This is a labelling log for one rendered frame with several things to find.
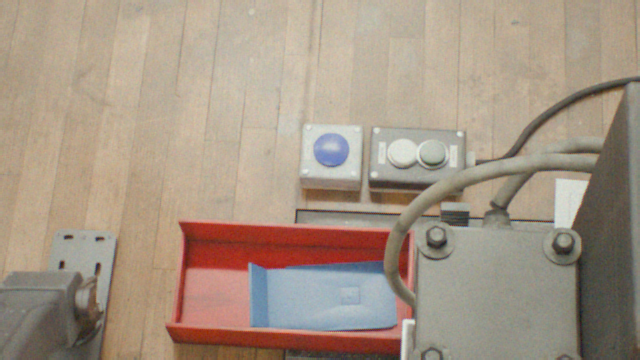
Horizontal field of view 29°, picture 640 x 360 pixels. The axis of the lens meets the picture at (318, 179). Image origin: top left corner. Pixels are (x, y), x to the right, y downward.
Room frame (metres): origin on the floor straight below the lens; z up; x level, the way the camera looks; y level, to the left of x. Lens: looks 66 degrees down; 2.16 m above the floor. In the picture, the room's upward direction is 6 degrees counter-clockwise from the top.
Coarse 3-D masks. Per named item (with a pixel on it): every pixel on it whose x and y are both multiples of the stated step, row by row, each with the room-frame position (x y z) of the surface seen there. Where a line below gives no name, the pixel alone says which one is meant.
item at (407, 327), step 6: (402, 324) 0.31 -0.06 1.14; (408, 324) 0.31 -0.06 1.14; (402, 330) 0.31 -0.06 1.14; (408, 330) 0.30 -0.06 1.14; (402, 336) 0.30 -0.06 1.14; (408, 336) 0.30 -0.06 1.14; (402, 342) 0.29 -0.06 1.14; (408, 342) 0.29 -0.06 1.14; (402, 348) 0.29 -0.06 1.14; (408, 348) 0.29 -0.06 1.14; (402, 354) 0.28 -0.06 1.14
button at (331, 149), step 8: (320, 136) 0.60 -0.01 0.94; (328, 136) 0.60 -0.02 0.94; (336, 136) 0.59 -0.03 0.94; (320, 144) 0.59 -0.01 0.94; (328, 144) 0.59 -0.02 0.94; (336, 144) 0.58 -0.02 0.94; (344, 144) 0.58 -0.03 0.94; (320, 152) 0.58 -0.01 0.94; (328, 152) 0.58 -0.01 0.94; (336, 152) 0.58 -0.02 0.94; (344, 152) 0.57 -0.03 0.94; (320, 160) 0.57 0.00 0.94; (328, 160) 0.57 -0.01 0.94; (336, 160) 0.57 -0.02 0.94; (344, 160) 0.57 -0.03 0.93
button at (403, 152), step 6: (396, 144) 0.58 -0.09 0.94; (402, 144) 0.58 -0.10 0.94; (408, 144) 0.58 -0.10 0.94; (390, 150) 0.57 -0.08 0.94; (396, 150) 0.57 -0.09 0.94; (402, 150) 0.57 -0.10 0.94; (408, 150) 0.57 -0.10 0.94; (414, 150) 0.57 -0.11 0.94; (396, 156) 0.56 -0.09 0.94; (402, 156) 0.56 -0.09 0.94; (408, 156) 0.56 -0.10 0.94; (414, 156) 0.56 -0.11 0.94; (396, 162) 0.56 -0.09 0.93; (402, 162) 0.55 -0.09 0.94; (408, 162) 0.55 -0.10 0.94
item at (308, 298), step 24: (264, 288) 0.44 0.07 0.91; (288, 288) 0.43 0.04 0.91; (312, 288) 0.43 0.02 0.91; (336, 288) 0.43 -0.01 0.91; (360, 288) 0.43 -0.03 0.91; (384, 288) 0.42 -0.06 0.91; (264, 312) 0.41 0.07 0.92; (288, 312) 0.41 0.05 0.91; (312, 312) 0.41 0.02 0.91; (336, 312) 0.40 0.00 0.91; (360, 312) 0.40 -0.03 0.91; (384, 312) 0.40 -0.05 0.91
